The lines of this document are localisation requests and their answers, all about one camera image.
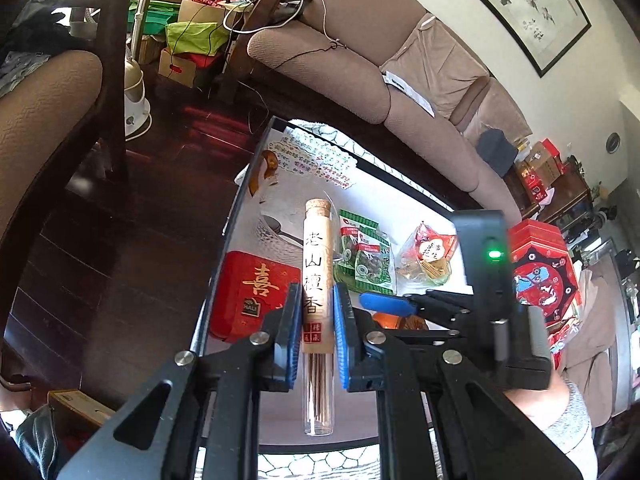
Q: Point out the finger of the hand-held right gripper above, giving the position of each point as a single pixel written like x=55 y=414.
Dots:
x=385 y=304

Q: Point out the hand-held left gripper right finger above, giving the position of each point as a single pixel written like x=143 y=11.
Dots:
x=342 y=340

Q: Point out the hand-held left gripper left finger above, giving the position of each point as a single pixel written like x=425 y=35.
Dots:
x=295 y=340

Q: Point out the yellow snack packet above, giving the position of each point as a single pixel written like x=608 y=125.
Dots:
x=417 y=272

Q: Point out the red snack packet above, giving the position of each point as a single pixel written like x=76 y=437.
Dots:
x=430 y=242

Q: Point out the glass incense stick tube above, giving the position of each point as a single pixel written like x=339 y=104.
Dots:
x=317 y=260

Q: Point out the person's right forearm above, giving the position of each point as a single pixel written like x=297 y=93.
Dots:
x=565 y=425

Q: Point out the orange pumpkin ceramic jar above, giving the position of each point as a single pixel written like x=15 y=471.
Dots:
x=395 y=321

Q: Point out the green snack packet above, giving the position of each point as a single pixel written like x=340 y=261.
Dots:
x=352 y=230
x=372 y=265

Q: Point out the green glass square dish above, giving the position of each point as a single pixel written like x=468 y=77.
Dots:
x=341 y=276

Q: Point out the red octagonal gift box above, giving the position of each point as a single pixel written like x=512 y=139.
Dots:
x=542 y=280

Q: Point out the red tin box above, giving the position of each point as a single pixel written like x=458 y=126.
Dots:
x=250 y=290

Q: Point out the dark wooden cabinet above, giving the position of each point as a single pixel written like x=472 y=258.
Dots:
x=560 y=195

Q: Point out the textured clear glass bowl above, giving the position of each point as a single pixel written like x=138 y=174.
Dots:
x=267 y=234

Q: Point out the metal spoon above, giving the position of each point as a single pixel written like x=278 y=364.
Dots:
x=280 y=230

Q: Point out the dark blue cloth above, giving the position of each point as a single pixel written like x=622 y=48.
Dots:
x=496 y=152

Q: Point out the grey patterned table runner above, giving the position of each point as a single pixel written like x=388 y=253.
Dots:
x=320 y=465

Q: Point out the printed paper sheet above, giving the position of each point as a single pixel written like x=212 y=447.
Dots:
x=320 y=157

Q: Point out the brown orange ornament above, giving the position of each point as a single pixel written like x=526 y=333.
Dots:
x=265 y=172

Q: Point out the white paper tag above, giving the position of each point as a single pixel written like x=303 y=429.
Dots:
x=410 y=92

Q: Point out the tan sofa cushion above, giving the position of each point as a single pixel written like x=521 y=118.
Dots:
x=435 y=65

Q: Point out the beige sofa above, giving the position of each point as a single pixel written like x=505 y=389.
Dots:
x=350 y=70

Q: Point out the framed bird painting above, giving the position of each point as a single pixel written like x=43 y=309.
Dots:
x=525 y=5

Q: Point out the cardboard box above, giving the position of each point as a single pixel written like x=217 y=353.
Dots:
x=177 y=67

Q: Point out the green bag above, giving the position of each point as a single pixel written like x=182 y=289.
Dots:
x=192 y=37

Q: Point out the brown upholstered chair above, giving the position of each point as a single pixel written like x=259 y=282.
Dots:
x=45 y=110

